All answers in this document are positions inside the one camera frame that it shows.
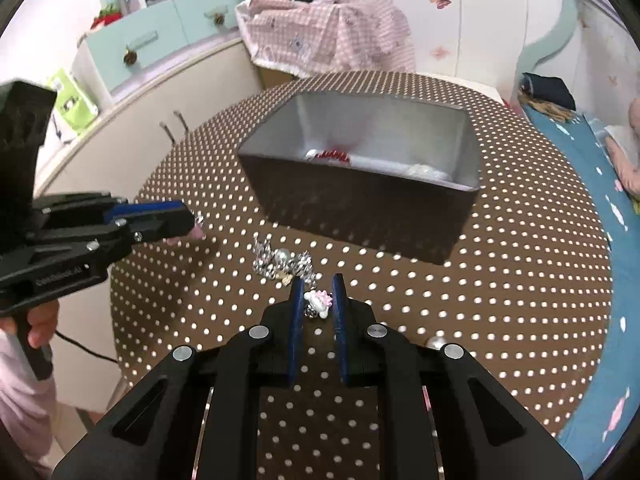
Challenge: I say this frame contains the pink white charm hairclip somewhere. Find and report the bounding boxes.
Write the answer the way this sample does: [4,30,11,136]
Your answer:
[304,289,333,320]

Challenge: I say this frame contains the black cable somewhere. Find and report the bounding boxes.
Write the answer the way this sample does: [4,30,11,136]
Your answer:
[53,329,121,365]

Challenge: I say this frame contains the teal drawer unit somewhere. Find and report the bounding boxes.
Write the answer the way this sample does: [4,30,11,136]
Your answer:
[82,0,241,91]

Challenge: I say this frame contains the pink pillow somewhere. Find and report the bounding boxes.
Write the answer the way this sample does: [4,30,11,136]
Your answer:
[605,98,640,200]

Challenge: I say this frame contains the green white package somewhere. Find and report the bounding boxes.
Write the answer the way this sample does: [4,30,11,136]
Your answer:
[48,70,99,136]

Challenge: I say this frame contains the pink checkered cloth cover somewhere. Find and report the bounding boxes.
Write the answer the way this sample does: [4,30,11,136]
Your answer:
[235,0,416,78]

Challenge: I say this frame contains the folded dark clothes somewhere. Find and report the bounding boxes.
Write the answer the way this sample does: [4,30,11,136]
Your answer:
[520,73,576,110]

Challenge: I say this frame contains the white jade carved pendant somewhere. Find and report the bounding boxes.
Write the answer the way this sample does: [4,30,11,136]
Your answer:
[406,164,450,181]

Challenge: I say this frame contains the white wardrobe with butterflies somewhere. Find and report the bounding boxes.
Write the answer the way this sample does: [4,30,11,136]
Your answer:
[390,0,562,99]

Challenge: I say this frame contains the person's left hand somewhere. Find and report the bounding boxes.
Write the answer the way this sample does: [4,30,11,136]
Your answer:
[0,300,60,354]

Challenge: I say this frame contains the pink sleeve forearm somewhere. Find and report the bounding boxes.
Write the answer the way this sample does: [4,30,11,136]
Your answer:
[1,333,56,479]

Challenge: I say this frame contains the silver rhinestone jewelry cluster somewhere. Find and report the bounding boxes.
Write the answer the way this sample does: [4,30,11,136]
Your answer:
[252,233,317,288]

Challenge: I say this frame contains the silver metal tin box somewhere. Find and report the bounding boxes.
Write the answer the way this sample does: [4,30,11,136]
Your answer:
[236,92,482,264]

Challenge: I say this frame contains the beige curved cabinet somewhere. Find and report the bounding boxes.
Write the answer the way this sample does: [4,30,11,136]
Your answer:
[37,40,262,412]

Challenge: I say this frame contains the white board on stool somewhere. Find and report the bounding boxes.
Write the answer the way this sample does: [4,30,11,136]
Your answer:
[419,72,504,104]

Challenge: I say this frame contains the brown polka dot tablecloth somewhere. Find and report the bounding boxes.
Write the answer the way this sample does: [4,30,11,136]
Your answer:
[108,70,615,480]

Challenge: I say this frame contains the dark red bead bracelet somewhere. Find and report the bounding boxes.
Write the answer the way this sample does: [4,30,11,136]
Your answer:
[313,146,353,164]

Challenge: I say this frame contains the blue patterned bed sheet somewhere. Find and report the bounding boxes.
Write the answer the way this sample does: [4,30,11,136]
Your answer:
[519,104,640,476]

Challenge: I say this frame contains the teal bunk bed frame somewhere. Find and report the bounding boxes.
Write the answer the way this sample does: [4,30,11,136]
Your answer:
[515,0,582,87]

